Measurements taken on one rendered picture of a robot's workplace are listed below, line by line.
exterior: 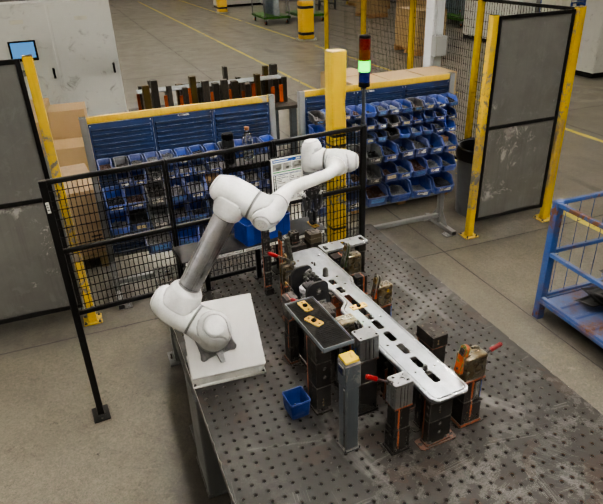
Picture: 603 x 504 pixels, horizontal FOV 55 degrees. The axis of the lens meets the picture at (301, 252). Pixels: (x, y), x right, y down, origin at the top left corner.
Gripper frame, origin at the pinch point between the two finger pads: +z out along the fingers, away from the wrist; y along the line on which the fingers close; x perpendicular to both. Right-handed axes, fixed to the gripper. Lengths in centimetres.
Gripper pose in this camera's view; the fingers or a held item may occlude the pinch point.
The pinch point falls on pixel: (312, 217)
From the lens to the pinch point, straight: 305.4
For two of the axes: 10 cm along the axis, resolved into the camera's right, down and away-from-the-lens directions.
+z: 0.3, 8.9, 4.6
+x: -4.4, -4.0, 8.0
